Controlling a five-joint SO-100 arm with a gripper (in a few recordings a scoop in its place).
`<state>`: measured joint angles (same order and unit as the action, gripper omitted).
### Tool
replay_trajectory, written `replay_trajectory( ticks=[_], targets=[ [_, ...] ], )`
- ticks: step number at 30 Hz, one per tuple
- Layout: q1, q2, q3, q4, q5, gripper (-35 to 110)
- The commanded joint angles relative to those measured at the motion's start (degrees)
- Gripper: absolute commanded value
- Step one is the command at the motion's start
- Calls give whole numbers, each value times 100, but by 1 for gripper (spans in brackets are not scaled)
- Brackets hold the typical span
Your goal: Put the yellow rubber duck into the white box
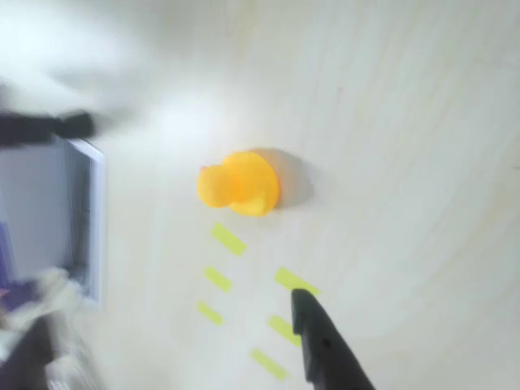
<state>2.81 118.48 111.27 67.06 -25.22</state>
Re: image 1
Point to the yellow tape strip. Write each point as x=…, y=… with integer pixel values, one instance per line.
x=282, y=327
x=270, y=364
x=218, y=279
x=228, y=239
x=210, y=313
x=290, y=278

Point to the yellow rubber duck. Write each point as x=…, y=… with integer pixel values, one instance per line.
x=239, y=185

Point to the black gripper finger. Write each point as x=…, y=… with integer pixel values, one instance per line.
x=325, y=357

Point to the black stand bar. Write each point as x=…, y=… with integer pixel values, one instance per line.
x=48, y=128

